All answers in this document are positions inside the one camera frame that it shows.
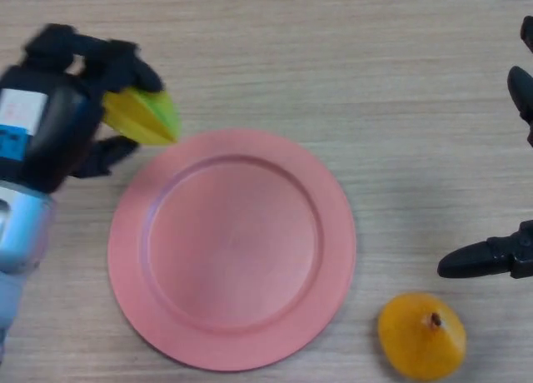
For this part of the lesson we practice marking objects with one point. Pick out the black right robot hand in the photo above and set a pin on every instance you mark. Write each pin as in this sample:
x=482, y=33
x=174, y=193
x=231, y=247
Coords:
x=522, y=93

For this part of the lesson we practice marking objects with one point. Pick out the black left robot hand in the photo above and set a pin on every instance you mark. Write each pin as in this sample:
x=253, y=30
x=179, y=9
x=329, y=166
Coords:
x=58, y=133

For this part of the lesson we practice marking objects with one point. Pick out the yellow green starfruit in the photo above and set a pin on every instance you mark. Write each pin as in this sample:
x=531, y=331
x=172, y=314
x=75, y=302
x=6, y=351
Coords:
x=141, y=116

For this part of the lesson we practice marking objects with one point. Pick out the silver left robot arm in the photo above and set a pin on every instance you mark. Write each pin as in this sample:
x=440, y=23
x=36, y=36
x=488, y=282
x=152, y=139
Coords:
x=21, y=241

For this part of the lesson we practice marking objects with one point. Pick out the pink round plate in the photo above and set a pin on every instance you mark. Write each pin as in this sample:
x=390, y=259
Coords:
x=231, y=250

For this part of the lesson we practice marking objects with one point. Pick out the orange pear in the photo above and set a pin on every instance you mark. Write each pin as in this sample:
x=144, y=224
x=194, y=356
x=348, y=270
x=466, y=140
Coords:
x=418, y=341

